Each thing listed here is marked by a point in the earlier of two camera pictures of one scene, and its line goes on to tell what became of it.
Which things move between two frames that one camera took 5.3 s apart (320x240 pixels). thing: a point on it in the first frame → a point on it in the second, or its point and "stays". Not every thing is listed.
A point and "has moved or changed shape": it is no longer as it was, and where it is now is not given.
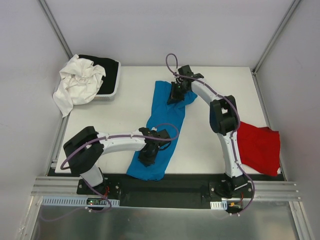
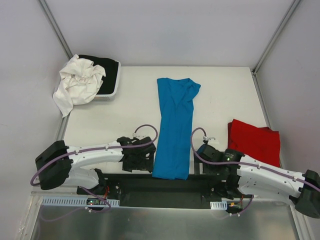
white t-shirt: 80,81 stays
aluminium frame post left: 55,26 stays
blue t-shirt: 166,118 has moved or changed shape
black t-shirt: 110,67 stays
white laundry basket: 106,96 stays
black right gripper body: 175,94 → 203,155
